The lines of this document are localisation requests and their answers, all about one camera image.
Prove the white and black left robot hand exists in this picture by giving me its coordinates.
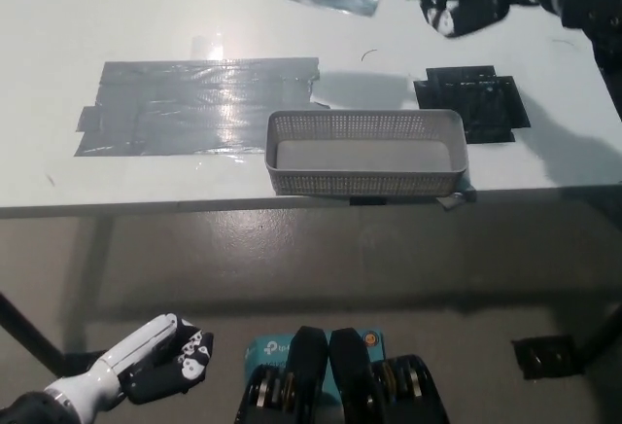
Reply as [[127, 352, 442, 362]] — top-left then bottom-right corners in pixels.
[[43, 312, 215, 424]]

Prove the black robot body teal top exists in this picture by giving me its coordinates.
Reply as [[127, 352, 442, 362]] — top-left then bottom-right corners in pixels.
[[232, 326, 448, 424]]

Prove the large gray duct tape patch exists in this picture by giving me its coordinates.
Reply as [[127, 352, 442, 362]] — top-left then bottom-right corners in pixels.
[[72, 57, 331, 158]]

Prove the small gray tape piece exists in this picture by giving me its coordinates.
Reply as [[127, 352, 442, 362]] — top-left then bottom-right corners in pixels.
[[434, 185, 476, 211]]

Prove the black floor tape patch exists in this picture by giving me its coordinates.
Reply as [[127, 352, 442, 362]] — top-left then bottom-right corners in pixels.
[[510, 334, 584, 381]]

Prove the black tape patch on desk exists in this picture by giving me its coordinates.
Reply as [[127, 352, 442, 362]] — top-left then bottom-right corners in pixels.
[[412, 64, 532, 145]]

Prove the gray perforated plastic basket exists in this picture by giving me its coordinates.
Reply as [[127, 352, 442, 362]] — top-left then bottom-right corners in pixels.
[[264, 109, 470, 197]]

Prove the black table leg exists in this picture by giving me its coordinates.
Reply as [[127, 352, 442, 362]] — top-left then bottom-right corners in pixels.
[[0, 292, 68, 377], [577, 304, 622, 365]]

